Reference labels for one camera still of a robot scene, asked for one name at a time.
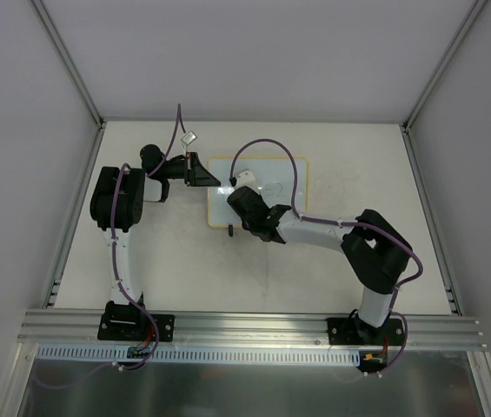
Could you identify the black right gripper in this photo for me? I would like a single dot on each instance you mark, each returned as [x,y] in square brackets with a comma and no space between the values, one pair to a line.
[236,196]

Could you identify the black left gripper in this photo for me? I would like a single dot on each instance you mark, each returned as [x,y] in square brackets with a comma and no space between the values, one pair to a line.
[189,169]

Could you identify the yellow framed whiteboard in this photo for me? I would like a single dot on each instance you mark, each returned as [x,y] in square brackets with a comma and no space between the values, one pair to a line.
[274,182]

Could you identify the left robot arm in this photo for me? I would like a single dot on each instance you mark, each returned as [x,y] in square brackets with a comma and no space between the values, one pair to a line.
[116,206]

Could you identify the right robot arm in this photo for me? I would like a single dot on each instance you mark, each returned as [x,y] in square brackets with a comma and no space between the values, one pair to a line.
[375,251]

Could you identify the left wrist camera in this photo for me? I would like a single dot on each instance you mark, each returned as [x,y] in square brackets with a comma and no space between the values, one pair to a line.
[188,138]

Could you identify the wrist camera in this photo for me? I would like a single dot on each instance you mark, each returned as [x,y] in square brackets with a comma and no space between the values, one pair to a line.
[188,138]
[245,178]

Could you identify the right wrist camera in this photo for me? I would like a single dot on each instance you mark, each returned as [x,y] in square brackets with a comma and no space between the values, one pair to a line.
[245,178]

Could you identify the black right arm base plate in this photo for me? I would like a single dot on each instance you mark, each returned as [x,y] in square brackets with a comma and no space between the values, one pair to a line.
[352,331]

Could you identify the white slotted cable duct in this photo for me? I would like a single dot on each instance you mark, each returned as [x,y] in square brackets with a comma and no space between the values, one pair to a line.
[203,355]

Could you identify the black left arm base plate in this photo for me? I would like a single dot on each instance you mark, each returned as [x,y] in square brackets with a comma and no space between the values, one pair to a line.
[136,326]

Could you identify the aluminium mounting rail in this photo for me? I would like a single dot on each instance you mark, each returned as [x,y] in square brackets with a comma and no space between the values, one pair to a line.
[240,330]

